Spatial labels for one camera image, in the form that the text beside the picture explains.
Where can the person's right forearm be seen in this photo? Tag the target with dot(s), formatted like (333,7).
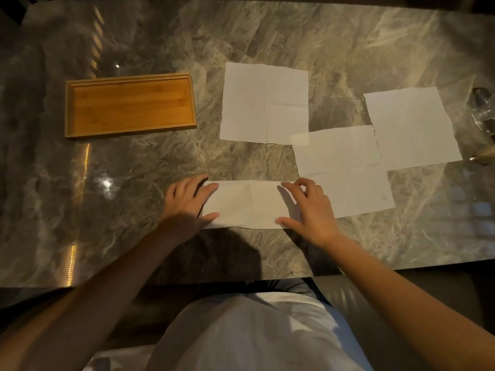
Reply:
(406,305)

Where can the person's right middle finger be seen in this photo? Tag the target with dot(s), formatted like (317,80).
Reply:
(305,182)

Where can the person's white shirt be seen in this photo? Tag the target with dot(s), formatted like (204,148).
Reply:
(263,336)

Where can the person's left thumb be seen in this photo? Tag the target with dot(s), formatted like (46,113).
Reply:
(210,219)

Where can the person's left forearm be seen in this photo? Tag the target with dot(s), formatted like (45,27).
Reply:
(96,297)

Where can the white paper napkin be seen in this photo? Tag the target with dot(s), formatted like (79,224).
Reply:
(265,104)
(348,169)
(413,127)
(249,204)

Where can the person's left middle finger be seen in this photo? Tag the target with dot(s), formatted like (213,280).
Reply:
(196,184)

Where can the person's left hand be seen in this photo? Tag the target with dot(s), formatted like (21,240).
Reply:
(181,212)

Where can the clear glass vessel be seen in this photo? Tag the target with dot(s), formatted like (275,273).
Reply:
(483,110)

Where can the person's left little finger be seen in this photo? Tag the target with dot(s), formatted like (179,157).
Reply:
(169,191)

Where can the person's right thumb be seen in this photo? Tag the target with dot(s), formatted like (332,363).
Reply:
(289,222)

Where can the rectangular wooden tray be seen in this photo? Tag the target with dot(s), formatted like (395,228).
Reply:
(129,106)

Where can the person's right hand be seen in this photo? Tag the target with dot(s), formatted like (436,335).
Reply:
(315,216)

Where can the unfolded white paper napkin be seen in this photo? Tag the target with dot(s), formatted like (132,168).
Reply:
(413,127)
(265,104)
(348,169)

